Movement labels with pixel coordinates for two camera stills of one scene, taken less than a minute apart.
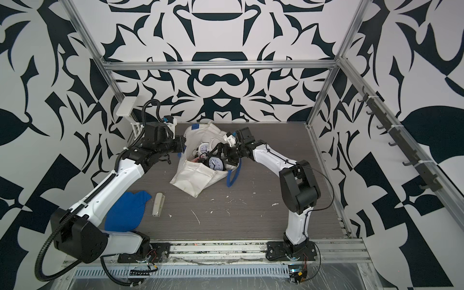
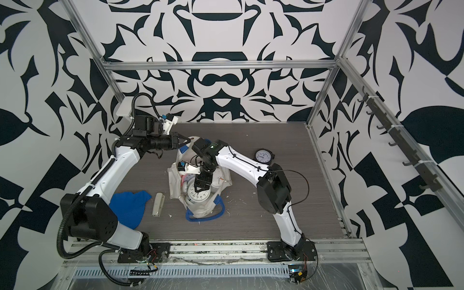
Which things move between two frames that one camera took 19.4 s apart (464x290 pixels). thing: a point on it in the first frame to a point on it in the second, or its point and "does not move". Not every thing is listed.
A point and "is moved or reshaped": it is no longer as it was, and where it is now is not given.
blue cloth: x=126 y=212 does not move
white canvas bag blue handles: x=193 y=174 is moved or reshaped
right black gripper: x=220 y=145 to x=204 y=179
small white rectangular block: x=158 y=204 does not move
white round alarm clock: x=204 y=147 is moved or reshaped
